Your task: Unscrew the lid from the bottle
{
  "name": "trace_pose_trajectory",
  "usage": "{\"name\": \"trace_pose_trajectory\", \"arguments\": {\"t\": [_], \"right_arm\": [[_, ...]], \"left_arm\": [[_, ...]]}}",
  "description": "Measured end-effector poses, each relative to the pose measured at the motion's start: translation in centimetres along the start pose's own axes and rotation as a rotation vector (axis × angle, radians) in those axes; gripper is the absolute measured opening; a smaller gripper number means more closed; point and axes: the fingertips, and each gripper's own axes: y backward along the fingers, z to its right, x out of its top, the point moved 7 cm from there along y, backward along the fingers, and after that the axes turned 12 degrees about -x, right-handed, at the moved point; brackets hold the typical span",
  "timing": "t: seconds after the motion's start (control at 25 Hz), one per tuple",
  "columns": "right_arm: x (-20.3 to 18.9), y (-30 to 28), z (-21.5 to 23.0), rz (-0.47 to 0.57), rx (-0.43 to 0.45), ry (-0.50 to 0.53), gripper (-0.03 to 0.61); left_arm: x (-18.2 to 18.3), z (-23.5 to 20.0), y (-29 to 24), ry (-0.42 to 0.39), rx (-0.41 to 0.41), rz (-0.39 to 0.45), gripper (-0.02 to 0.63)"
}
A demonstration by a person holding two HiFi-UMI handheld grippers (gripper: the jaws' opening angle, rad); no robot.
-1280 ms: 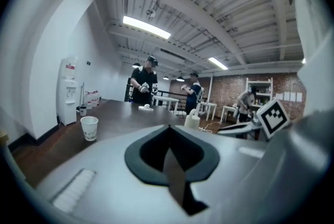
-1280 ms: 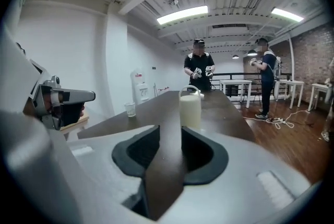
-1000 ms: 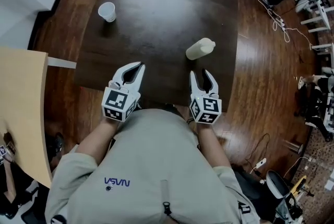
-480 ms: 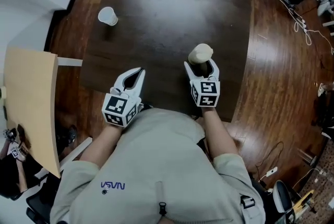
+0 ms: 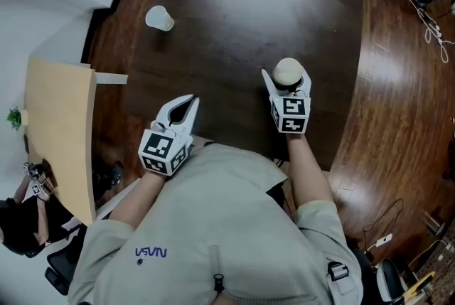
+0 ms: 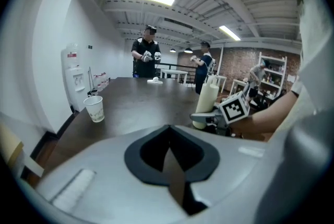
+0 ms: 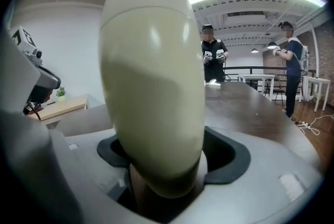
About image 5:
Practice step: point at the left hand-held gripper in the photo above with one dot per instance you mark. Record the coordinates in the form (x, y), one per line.
(160, 150)

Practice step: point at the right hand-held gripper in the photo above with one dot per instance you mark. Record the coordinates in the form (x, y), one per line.
(291, 115)

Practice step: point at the white plastic round knob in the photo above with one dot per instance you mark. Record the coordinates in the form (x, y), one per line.
(287, 70)

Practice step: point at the person's left forearm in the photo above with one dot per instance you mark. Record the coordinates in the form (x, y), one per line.
(142, 197)

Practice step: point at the person's right forearm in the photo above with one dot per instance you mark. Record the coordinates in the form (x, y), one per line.
(309, 175)

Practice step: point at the white paper cup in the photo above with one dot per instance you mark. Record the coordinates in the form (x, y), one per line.
(158, 17)

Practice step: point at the white desk leg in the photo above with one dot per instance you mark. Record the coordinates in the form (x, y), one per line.
(117, 202)
(111, 78)

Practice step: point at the person's beige sweatshirt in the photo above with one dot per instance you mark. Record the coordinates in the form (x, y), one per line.
(220, 225)

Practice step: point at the white power strip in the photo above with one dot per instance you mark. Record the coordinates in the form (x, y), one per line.
(438, 34)
(380, 240)

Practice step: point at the small potted plant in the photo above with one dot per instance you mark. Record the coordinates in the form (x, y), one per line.
(16, 118)

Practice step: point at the black mesh office chair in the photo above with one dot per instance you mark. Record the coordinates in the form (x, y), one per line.
(62, 261)

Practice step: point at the silver metal cylinder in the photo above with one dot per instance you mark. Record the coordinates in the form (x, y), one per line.
(434, 224)

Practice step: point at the grey office chair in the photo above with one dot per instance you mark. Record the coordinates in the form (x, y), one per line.
(389, 278)

